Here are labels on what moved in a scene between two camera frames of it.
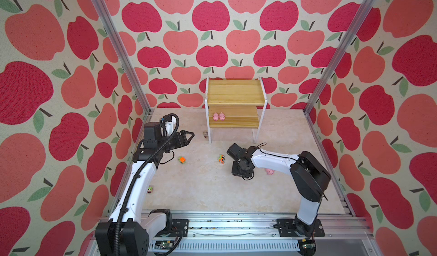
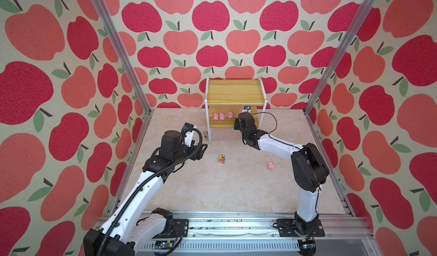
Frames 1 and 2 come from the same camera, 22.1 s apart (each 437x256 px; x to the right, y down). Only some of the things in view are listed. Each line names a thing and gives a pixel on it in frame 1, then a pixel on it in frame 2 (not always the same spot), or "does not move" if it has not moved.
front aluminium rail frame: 255,234 does not move
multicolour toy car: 221,159 does not move
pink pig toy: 222,116 does not move
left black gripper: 184,142 -> 198,153
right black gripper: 244,175 -> 236,123
